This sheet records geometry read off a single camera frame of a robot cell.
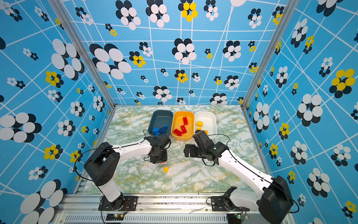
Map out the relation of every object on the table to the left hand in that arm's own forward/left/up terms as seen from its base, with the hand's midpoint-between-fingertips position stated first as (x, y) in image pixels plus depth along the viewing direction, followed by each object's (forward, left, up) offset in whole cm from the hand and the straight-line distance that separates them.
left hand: (166, 160), depth 89 cm
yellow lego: (+28, -24, +3) cm, 37 cm away
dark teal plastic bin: (+31, +6, +1) cm, 31 cm away
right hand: (+1, -16, +12) cm, 20 cm away
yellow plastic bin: (+32, -7, 0) cm, 33 cm away
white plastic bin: (+31, -29, +2) cm, 43 cm away
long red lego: (+21, -7, +1) cm, 22 cm away
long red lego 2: (+23, -11, +2) cm, 26 cm away
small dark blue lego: (+25, +2, +4) cm, 25 cm away
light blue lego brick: (+23, +9, +3) cm, 25 cm away
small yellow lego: (-6, -1, +1) cm, 6 cm away
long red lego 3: (+31, -13, +2) cm, 34 cm away
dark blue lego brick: (+22, +4, +2) cm, 23 cm away
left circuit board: (-30, +25, -3) cm, 39 cm away
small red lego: (-1, +2, 0) cm, 2 cm away
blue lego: (+19, +8, +3) cm, 21 cm away
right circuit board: (-30, -37, 0) cm, 48 cm away
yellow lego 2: (+23, -23, +3) cm, 33 cm away
